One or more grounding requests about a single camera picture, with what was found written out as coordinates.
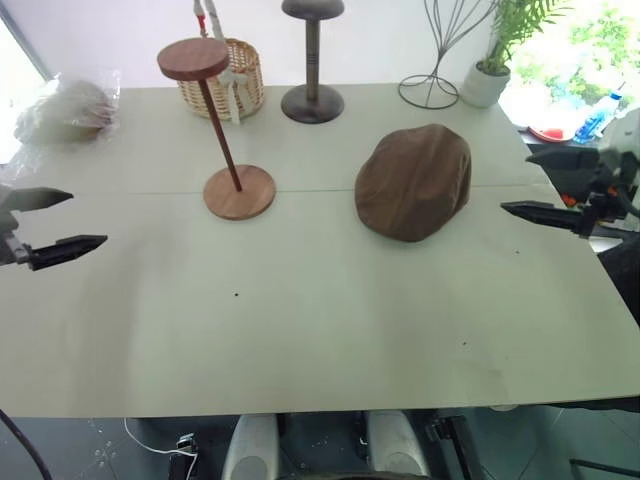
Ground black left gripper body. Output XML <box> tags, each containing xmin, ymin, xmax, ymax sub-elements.
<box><xmin>0</xmin><ymin>184</ymin><xmax>34</xmax><ymax>270</ymax></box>

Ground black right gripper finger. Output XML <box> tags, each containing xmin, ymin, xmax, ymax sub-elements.
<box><xmin>500</xmin><ymin>193</ymin><xmax>598</xmax><ymax>240</ymax></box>
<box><xmin>525</xmin><ymin>146</ymin><xmax>600</xmax><ymax>173</ymax></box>

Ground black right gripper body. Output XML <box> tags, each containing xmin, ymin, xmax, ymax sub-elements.
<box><xmin>582</xmin><ymin>147</ymin><xmax>640</xmax><ymax>227</ymax></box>

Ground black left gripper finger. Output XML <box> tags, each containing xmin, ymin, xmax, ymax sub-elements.
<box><xmin>29</xmin><ymin>234</ymin><xmax>109</xmax><ymax>272</ymax></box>
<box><xmin>10</xmin><ymin>186</ymin><xmax>76</xmax><ymax>214</ymax></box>

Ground brown cap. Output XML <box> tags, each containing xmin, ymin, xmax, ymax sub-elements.
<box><xmin>353</xmin><ymin>122</ymin><xmax>474</xmax><ymax>245</ymax></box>

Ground wooden disc hat stand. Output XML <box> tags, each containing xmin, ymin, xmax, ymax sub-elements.
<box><xmin>156</xmin><ymin>37</ymin><xmax>278</xmax><ymax>222</ymax></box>

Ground dark mushroom-shaped hat stand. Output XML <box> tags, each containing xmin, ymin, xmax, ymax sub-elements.
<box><xmin>279</xmin><ymin>0</ymin><xmax>347</xmax><ymax>125</ymax></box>

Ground red plastic dish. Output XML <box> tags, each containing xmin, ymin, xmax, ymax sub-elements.
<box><xmin>526</xmin><ymin>125</ymin><xmax>577</xmax><ymax>144</ymax></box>

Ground plastic water bottle blue label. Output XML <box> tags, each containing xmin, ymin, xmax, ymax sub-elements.
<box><xmin>571</xmin><ymin>81</ymin><xmax>629</xmax><ymax>147</ymax></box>

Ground clear plastic bag with contents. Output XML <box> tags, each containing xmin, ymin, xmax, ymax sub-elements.
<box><xmin>13</xmin><ymin>68</ymin><xmax>123</xmax><ymax>147</ymax></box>

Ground green plant in white pot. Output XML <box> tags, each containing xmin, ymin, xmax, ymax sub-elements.
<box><xmin>460</xmin><ymin>0</ymin><xmax>574</xmax><ymax>110</ymax></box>

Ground white and red sticks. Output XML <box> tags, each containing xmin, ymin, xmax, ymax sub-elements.
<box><xmin>191</xmin><ymin>0</ymin><xmax>252</xmax><ymax>127</ymax></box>

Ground woven wicker basket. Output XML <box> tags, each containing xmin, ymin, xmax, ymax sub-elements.
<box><xmin>176</xmin><ymin>38</ymin><xmax>266</xmax><ymax>121</ymax></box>

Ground grey rounded robot leg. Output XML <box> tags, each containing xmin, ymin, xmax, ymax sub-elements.
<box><xmin>221</xmin><ymin>411</ymin><xmax>280</xmax><ymax>480</ymax></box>
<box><xmin>366</xmin><ymin>409</ymin><xmax>432</xmax><ymax>480</ymax></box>

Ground black wire stand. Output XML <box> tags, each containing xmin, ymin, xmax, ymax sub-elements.
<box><xmin>397</xmin><ymin>0</ymin><xmax>497</xmax><ymax>109</ymax></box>

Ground black cable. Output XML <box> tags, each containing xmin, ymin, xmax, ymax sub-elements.
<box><xmin>0</xmin><ymin>408</ymin><xmax>55</xmax><ymax>480</ymax></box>

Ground thin white cable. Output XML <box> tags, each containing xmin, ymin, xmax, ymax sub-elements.
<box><xmin>123</xmin><ymin>416</ymin><xmax>200</xmax><ymax>460</ymax></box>

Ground black table frame bracket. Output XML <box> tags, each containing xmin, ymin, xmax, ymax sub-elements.
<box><xmin>426</xmin><ymin>413</ymin><xmax>487</xmax><ymax>480</ymax></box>

